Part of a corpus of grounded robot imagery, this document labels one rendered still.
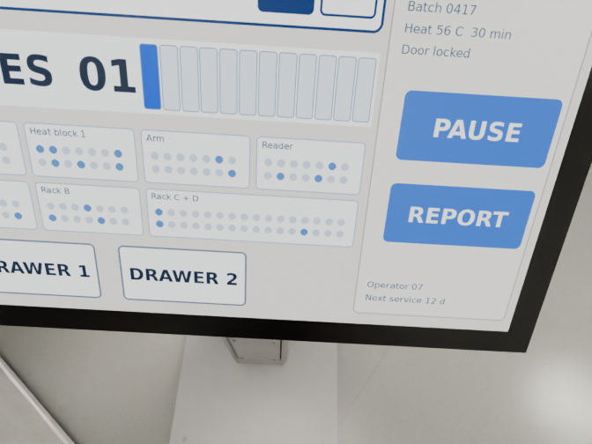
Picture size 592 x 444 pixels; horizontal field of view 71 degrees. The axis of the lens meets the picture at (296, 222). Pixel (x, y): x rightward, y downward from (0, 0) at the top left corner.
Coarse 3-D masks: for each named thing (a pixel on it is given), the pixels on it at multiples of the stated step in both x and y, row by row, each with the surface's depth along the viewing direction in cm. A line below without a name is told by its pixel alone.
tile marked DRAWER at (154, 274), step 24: (120, 264) 31; (144, 264) 31; (168, 264) 31; (192, 264) 31; (216, 264) 31; (240, 264) 31; (144, 288) 31; (168, 288) 31; (192, 288) 31; (216, 288) 31; (240, 288) 31
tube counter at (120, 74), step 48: (96, 48) 25; (144, 48) 25; (192, 48) 25; (240, 48) 25; (288, 48) 25; (96, 96) 26; (144, 96) 26; (192, 96) 26; (240, 96) 26; (288, 96) 26; (336, 96) 26
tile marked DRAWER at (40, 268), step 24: (0, 240) 30; (24, 240) 30; (48, 240) 30; (0, 264) 31; (24, 264) 31; (48, 264) 31; (72, 264) 31; (96, 264) 31; (0, 288) 32; (24, 288) 32; (48, 288) 32; (72, 288) 32; (96, 288) 32
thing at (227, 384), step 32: (192, 352) 122; (224, 352) 121; (256, 352) 104; (288, 352) 109; (320, 352) 123; (192, 384) 118; (224, 384) 118; (256, 384) 118; (288, 384) 118; (320, 384) 119; (192, 416) 114; (224, 416) 114; (256, 416) 115; (288, 416) 115; (320, 416) 115
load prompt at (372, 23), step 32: (0, 0) 24; (32, 0) 24; (64, 0) 24; (96, 0) 24; (128, 0) 24; (160, 0) 24; (192, 0) 24; (224, 0) 24; (256, 0) 24; (288, 0) 24; (320, 0) 24; (352, 0) 24; (384, 0) 24; (352, 32) 24
